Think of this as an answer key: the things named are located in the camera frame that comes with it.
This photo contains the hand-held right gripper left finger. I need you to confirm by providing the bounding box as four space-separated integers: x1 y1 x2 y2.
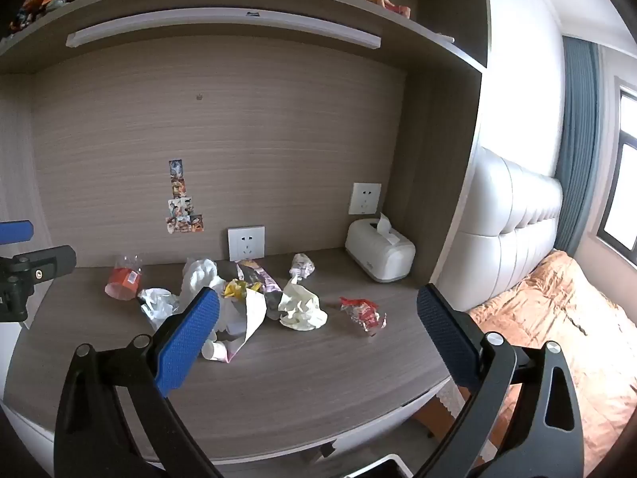
54 286 225 478

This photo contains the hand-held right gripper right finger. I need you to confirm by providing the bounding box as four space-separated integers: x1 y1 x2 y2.
415 283 585 478

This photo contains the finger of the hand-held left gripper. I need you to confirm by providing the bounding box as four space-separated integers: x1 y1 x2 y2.
0 245 78 284
0 220 34 246

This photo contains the white tissue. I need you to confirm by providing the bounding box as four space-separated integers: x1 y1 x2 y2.
180 258 228 310

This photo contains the cream paper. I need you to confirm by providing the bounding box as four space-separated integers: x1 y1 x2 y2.
277 276 330 332

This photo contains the white square bin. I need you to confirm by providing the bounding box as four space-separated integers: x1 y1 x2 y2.
346 454 417 478

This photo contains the crumpled white plastic wrapper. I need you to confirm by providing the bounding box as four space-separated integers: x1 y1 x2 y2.
138 287 180 332

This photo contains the white fringed bed cloth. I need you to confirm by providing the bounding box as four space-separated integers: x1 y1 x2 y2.
434 383 461 417

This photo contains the white paper bag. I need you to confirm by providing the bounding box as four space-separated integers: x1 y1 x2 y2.
216 291 268 362

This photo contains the yellow wrapper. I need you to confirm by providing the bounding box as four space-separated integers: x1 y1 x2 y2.
222 279 264 301

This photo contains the red snack wrapper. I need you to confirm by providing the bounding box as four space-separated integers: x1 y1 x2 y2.
340 297 388 338

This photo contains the dark plastic bag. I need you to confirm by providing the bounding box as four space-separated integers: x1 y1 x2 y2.
264 291 285 321

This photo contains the purple snack bag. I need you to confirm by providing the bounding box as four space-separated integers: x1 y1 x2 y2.
219 259 283 300

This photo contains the white tissue box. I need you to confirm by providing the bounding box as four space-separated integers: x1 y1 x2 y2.
345 212 416 284

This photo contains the white padded headboard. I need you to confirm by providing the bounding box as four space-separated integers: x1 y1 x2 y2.
438 147 563 312

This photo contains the photo sticker strip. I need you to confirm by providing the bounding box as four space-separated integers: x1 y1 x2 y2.
166 159 205 234

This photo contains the small crumpled paper ball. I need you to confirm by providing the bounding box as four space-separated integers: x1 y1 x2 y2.
290 253 316 280

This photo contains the dark framed window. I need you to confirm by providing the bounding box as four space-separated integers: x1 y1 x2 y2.
597 77 637 266

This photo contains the blue grey curtain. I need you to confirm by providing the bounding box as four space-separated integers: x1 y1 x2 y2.
555 37 606 261

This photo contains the wooden desk with shelves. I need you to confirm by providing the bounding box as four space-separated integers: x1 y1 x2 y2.
0 0 492 465

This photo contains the white light bar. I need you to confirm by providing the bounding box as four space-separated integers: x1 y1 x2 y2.
66 10 382 51

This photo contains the red orange toy figure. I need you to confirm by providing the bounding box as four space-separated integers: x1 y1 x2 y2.
365 0 412 17

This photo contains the white wall socket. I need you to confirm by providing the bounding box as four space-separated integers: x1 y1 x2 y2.
228 226 266 263
348 182 382 218

